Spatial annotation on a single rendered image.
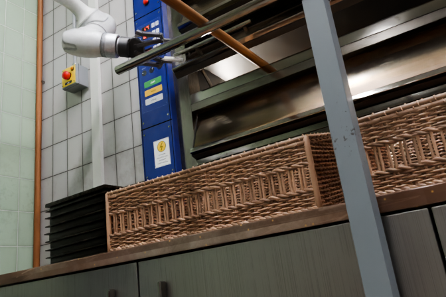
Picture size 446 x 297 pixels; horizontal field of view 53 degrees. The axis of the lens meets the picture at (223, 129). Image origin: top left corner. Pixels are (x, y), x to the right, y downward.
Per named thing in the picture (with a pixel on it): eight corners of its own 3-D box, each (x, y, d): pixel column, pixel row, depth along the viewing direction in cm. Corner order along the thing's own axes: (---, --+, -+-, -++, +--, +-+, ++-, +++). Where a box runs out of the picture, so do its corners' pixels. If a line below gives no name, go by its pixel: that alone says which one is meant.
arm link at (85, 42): (98, 36, 159) (109, 24, 170) (55, 31, 159) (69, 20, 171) (100, 63, 165) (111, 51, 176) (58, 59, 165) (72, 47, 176)
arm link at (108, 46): (108, 53, 172) (123, 54, 172) (101, 60, 164) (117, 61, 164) (107, 30, 168) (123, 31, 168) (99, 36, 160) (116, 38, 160)
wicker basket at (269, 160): (212, 254, 148) (203, 173, 157) (385, 224, 122) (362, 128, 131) (102, 255, 108) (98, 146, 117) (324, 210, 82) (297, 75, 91)
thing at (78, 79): (74, 94, 211) (74, 75, 214) (88, 87, 206) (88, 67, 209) (60, 89, 205) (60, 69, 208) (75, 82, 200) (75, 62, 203)
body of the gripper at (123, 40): (121, 32, 167) (146, 34, 167) (122, 54, 171) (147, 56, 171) (115, 38, 161) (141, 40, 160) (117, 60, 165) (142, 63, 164)
